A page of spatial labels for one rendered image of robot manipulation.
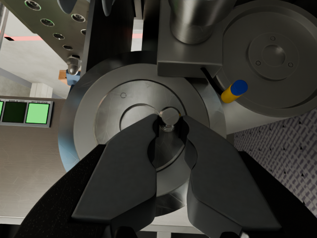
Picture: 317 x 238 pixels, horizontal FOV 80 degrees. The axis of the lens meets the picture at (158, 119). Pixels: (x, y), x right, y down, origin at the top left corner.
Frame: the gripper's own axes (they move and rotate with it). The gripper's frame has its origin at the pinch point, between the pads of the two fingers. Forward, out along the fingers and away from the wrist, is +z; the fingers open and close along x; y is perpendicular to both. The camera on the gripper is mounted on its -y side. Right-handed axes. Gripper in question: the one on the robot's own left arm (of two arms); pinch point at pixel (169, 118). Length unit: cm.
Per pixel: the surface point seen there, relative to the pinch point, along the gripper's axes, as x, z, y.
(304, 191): 15.4, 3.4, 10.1
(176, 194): 1.1, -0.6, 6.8
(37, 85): -247, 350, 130
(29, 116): -34.2, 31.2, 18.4
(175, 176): 0.9, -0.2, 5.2
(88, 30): -8.2, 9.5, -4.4
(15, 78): -265, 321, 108
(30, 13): -25.3, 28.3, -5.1
